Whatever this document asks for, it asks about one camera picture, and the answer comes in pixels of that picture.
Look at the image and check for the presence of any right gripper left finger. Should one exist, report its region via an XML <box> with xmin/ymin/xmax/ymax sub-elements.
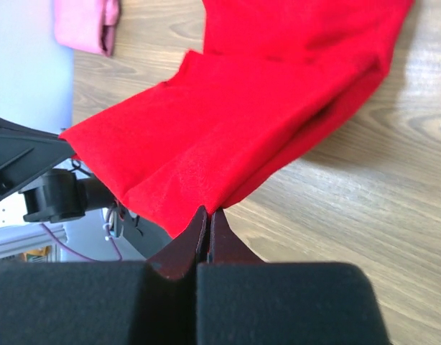
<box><xmin>0</xmin><ymin>208</ymin><xmax>208</xmax><ymax>344</ymax></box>

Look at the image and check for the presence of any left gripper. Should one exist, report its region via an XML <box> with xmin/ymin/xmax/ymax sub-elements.
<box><xmin>0</xmin><ymin>118</ymin><xmax>170</xmax><ymax>259</ymax></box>

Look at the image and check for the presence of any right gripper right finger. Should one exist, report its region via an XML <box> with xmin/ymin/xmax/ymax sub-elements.
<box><xmin>195</xmin><ymin>211</ymin><xmax>389</xmax><ymax>344</ymax></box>

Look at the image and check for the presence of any red t-shirt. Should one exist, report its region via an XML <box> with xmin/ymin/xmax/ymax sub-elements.
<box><xmin>62</xmin><ymin>1</ymin><xmax>412</xmax><ymax>237</ymax></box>

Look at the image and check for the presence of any folded pink t-shirt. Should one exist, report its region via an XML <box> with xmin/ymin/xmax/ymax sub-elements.
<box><xmin>54</xmin><ymin>0</ymin><xmax>121</xmax><ymax>57</ymax></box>

